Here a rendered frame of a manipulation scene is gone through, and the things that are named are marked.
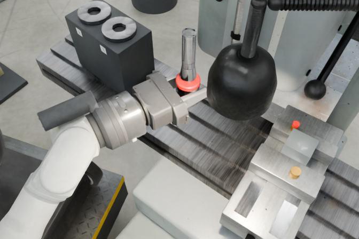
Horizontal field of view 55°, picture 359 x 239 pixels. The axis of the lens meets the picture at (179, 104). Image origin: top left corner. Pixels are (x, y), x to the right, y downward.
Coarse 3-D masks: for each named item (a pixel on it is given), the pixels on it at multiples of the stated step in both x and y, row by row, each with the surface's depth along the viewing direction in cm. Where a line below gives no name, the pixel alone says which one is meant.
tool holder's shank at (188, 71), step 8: (184, 32) 57; (192, 32) 57; (184, 40) 57; (192, 40) 56; (184, 48) 58; (192, 48) 58; (184, 56) 59; (192, 56) 59; (184, 64) 61; (192, 64) 61; (184, 72) 62; (192, 72) 62; (184, 80) 64; (192, 80) 64
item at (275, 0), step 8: (272, 0) 28; (280, 0) 28; (288, 0) 28; (296, 0) 28; (304, 0) 28; (312, 0) 28; (320, 0) 28; (328, 0) 28; (336, 0) 28; (344, 0) 28; (352, 0) 28; (272, 8) 29; (280, 8) 29; (288, 8) 29; (296, 8) 28; (304, 8) 28; (312, 8) 28; (320, 8) 28; (328, 8) 29; (336, 8) 29; (344, 8) 29; (352, 8) 28
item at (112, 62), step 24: (96, 0) 98; (72, 24) 94; (96, 24) 92; (120, 24) 91; (96, 48) 92; (120, 48) 87; (144, 48) 92; (96, 72) 103; (120, 72) 91; (144, 72) 99
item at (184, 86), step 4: (176, 76) 66; (176, 80) 65; (180, 80) 65; (196, 80) 65; (176, 84) 65; (180, 84) 64; (184, 84) 64; (188, 84) 64; (192, 84) 64; (196, 84) 64; (180, 88) 65; (184, 88) 64; (188, 88) 64; (192, 88) 64; (196, 88) 65
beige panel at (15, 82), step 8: (0, 64) 238; (0, 72) 229; (8, 72) 233; (0, 80) 229; (8, 80) 229; (16, 80) 229; (24, 80) 229; (0, 88) 225; (8, 88) 225; (16, 88) 225; (0, 96) 221; (8, 96) 222; (0, 104) 220
